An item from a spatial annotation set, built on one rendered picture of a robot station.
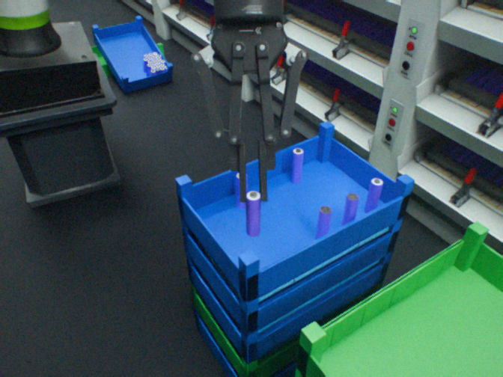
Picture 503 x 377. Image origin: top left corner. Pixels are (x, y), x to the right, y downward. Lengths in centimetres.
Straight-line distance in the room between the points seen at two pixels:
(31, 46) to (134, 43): 86
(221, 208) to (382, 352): 33
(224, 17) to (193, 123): 109
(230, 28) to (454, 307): 45
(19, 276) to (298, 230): 71
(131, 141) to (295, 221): 90
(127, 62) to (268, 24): 142
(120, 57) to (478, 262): 156
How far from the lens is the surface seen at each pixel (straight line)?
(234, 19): 48
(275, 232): 68
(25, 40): 117
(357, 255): 71
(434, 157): 116
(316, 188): 77
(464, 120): 103
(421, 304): 64
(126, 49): 195
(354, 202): 66
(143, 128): 156
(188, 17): 204
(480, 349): 63
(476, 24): 97
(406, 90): 107
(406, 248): 116
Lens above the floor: 82
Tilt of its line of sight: 40 degrees down
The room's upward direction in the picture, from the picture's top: straight up
